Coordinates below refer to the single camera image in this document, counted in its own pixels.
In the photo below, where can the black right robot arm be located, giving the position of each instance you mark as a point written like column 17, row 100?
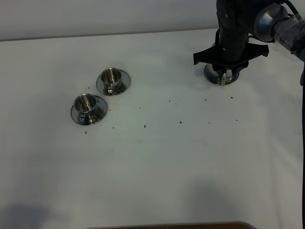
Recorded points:
column 245, row 29

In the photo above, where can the far stainless steel teacup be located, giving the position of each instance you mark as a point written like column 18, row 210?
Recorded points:
column 111, row 79

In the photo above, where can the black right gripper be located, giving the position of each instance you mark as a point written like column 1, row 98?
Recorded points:
column 231, row 50

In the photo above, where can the stainless steel teacup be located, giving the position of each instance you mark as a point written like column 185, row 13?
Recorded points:
column 86, row 106
column 111, row 79

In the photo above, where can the far stainless steel saucer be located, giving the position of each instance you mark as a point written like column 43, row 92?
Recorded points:
column 126, row 81

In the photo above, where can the stainless steel teapot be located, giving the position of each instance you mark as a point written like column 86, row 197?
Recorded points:
column 217, row 70

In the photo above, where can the near stainless steel saucer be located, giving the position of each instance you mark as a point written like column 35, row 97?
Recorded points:
column 97, row 117

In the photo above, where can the stainless steel saucer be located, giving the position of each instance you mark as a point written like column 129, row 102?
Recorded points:
column 97, row 117
column 126, row 81

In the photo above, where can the near stainless steel teacup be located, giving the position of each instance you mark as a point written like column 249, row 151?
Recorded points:
column 86, row 106

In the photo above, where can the round steel teapot coaster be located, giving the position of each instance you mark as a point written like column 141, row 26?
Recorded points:
column 213, row 77

